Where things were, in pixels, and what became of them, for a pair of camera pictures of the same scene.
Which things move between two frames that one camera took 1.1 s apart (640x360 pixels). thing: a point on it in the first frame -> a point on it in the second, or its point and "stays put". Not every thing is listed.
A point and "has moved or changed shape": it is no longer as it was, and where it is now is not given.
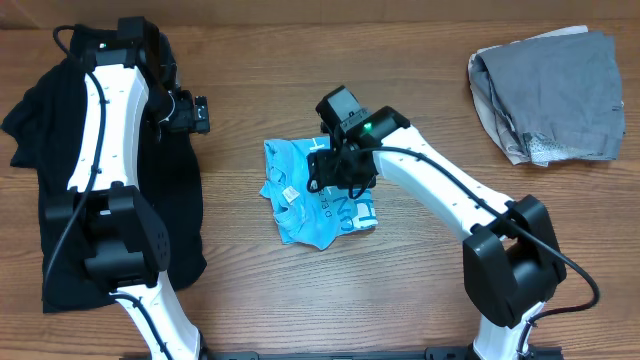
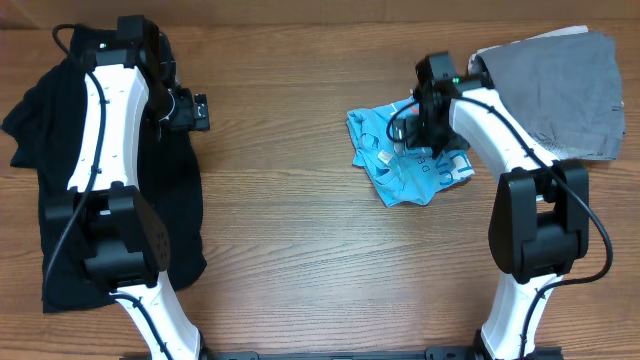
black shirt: (46, 123) stays put
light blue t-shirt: (312, 219) has moved or changed shape
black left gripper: (186, 119) stays put
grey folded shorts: (556, 98) stays put
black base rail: (393, 353) stays put
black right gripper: (321, 175) -> (409, 126)
